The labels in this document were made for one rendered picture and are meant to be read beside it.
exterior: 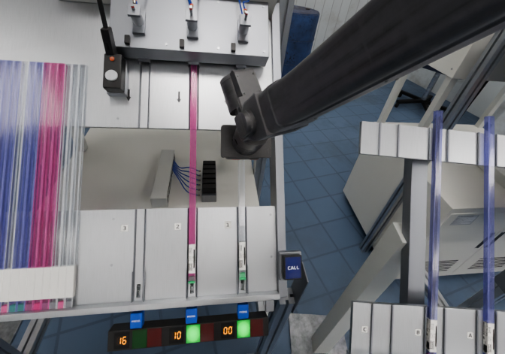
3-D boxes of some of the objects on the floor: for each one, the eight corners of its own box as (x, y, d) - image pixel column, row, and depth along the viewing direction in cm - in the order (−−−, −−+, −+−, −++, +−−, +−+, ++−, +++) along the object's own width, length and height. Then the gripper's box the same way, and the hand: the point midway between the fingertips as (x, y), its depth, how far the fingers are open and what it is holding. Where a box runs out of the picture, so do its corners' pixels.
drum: (293, 71, 378) (306, 4, 326) (311, 87, 339) (330, 14, 287) (257, 71, 362) (265, 1, 309) (271, 89, 322) (284, 11, 270)
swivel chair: (459, 117, 316) (537, 2, 241) (424, 125, 290) (500, 0, 214) (411, 92, 362) (464, -11, 286) (377, 98, 335) (426, -14, 260)
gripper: (222, 153, 46) (219, 163, 61) (278, 154, 48) (261, 164, 63) (222, 115, 47) (219, 134, 62) (277, 117, 49) (261, 135, 64)
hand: (241, 149), depth 62 cm, fingers closed
